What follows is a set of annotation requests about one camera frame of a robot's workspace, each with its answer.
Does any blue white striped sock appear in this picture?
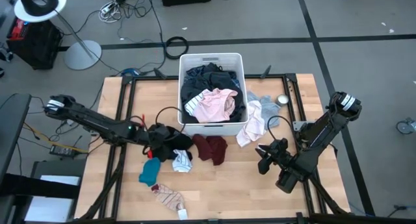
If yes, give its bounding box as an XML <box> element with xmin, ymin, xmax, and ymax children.
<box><xmin>184</xmin><ymin>93</ymin><xmax>206</xmax><ymax>116</ymax></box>

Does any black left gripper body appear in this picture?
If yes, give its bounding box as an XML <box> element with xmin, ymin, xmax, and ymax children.
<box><xmin>148</xmin><ymin>123</ymin><xmax>175</xmax><ymax>150</ymax></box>

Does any blue plaid shirt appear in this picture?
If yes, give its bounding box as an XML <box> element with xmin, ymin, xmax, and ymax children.
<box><xmin>185</xmin><ymin>65</ymin><xmax>242</xmax><ymax>89</ymax></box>

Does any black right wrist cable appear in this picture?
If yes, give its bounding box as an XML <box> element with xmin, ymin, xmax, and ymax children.
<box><xmin>266</xmin><ymin>115</ymin><xmax>296</xmax><ymax>143</ymax></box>

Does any black chair caster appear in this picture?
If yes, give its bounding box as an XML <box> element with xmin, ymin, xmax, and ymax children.
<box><xmin>0</xmin><ymin>45</ymin><xmax>14</xmax><ymax>63</ymax></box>

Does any teal garment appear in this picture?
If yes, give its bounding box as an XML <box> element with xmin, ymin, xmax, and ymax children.
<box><xmin>138</xmin><ymin>156</ymin><xmax>162</xmax><ymax>188</ymax></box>

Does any grey cart with white panel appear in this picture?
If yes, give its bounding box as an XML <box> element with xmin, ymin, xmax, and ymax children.
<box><xmin>25</xmin><ymin>158</ymin><xmax>87</xmax><ymax>223</ymax></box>

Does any white thin-striped sock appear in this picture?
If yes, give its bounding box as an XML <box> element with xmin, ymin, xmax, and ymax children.
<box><xmin>171</xmin><ymin>148</ymin><xmax>194</xmax><ymax>173</ymax></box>

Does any coiled black cable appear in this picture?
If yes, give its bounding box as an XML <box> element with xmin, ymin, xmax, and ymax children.
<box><xmin>164</xmin><ymin>35</ymin><xmax>190</xmax><ymax>60</ymax></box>

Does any maroon garment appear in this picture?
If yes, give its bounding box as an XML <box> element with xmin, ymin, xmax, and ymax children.
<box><xmin>191</xmin><ymin>134</ymin><xmax>229</xmax><ymax>167</ymax></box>

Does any black garment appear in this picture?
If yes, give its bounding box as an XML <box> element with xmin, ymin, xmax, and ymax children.
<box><xmin>151</xmin><ymin>125</ymin><xmax>194</xmax><ymax>163</ymax></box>

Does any yellow cable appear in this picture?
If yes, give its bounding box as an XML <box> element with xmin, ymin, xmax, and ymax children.
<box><xmin>22</xmin><ymin>121</ymin><xmax>89</xmax><ymax>153</ymax></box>

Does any white garment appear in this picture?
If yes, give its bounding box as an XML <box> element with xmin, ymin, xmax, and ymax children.
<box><xmin>235</xmin><ymin>99</ymin><xmax>265</xmax><ymax>149</ymax></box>

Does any black curved desk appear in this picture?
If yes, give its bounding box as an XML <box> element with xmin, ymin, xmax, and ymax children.
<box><xmin>0</xmin><ymin>93</ymin><xmax>33</xmax><ymax>186</ymax></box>

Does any black case with red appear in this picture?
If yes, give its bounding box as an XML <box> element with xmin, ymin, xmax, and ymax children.
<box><xmin>6</xmin><ymin>18</ymin><xmax>63</xmax><ymax>71</ymax></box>

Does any black beam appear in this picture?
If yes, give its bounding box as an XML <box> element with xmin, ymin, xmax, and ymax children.
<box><xmin>0</xmin><ymin>173</ymin><xmax>81</xmax><ymax>200</ymax></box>

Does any pale pink garment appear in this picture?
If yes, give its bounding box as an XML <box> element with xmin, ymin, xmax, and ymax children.
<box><xmin>193</xmin><ymin>88</ymin><xmax>239</xmax><ymax>123</ymax></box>

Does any black plug cable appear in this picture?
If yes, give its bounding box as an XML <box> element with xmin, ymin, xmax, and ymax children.
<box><xmin>388</xmin><ymin>204</ymin><xmax>416</xmax><ymax>218</ymax></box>

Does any white plastic laundry basket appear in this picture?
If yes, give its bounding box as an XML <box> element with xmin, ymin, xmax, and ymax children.
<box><xmin>177</xmin><ymin>52</ymin><xmax>250</xmax><ymax>137</ymax></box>

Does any white power strip bundle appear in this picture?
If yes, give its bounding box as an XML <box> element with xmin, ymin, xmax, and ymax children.
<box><xmin>98</xmin><ymin>0</ymin><xmax>123</xmax><ymax>23</ymax></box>

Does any white round floor stand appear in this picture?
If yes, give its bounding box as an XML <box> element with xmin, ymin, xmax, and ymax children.
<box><xmin>13</xmin><ymin>0</ymin><xmax>103</xmax><ymax>71</ymax></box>

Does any dark navy garment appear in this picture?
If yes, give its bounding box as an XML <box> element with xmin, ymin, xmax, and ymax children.
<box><xmin>180</xmin><ymin>63</ymin><xmax>246</xmax><ymax>124</ymax></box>

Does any light grey garment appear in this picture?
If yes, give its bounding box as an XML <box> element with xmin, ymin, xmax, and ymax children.
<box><xmin>246</xmin><ymin>90</ymin><xmax>282</xmax><ymax>130</ymax></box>

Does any black aluminium frame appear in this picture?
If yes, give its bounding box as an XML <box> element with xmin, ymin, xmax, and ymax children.
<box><xmin>76</xmin><ymin>65</ymin><xmax>354</xmax><ymax>224</ymax></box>

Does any pink striped sock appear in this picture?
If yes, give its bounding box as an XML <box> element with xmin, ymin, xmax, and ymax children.
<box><xmin>151</xmin><ymin>183</ymin><xmax>189</xmax><ymax>221</ymax></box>

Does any black power adapter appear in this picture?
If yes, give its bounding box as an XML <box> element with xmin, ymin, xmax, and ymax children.
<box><xmin>49</xmin><ymin>144</ymin><xmax>79</xmax><ymax>158</ymax></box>

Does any grey caster wheel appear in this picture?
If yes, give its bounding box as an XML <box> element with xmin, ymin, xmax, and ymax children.
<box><xmin>395</xmin><ymin>118</ymin><xmax>416</xmax><ymax>136</ymax></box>

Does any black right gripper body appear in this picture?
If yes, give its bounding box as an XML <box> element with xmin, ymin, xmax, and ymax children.
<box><xmin>258</xmin><ymin>138</ymin><xmax>295</xmax><ymax>175</ymax></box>

